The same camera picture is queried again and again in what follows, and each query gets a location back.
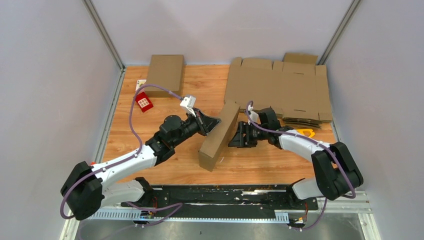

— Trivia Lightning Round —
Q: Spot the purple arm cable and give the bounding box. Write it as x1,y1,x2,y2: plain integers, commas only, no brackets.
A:
245,100,357,232
59,83,184,240

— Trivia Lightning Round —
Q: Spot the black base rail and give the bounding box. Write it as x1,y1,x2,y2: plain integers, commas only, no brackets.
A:
133,184,319,220

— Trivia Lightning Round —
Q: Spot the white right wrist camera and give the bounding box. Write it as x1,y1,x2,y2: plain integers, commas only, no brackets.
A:
246,105,259,124

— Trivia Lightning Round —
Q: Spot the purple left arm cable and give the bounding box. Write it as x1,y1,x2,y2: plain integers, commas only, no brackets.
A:
59,83,184,240

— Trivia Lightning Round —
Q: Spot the closed brown cardboard box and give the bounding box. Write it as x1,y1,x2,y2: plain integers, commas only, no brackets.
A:
145,54,185,96

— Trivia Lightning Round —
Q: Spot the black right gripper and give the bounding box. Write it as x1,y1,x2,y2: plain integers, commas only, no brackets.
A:
228,121,268,148

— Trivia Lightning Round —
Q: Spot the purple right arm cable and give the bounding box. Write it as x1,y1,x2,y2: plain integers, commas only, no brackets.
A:
245,100,357,232

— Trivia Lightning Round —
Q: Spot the stack of flat cardboard sheets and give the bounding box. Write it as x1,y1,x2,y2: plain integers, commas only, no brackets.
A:
224,52,333,123

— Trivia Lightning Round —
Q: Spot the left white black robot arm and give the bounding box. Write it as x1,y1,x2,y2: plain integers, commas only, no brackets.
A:
59,108,222,221

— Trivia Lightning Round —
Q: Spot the red plastic window block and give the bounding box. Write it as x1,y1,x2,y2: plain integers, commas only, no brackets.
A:
135,91,154,113

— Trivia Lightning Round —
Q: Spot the playing card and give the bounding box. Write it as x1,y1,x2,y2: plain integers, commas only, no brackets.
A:
135,79,147,91

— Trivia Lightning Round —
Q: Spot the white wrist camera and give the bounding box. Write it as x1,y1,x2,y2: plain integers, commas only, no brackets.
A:
246,105,259,124
179,95,196,116

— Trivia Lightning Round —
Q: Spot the yellow plastic triangle block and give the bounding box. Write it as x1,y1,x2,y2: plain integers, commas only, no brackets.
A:
297,128,316,138

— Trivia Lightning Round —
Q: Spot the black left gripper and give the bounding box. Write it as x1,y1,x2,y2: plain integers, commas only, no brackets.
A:
171,107,222,148

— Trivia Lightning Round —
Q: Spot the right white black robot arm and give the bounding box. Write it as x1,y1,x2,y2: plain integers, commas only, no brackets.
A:
228,106,364,209

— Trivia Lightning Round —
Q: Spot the brown cardboard box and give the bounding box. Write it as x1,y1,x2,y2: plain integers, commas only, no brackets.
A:
198,101,240,172
145,54,185,96

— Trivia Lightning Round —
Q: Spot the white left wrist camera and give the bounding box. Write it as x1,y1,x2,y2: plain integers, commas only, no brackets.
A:
179,95,196,116

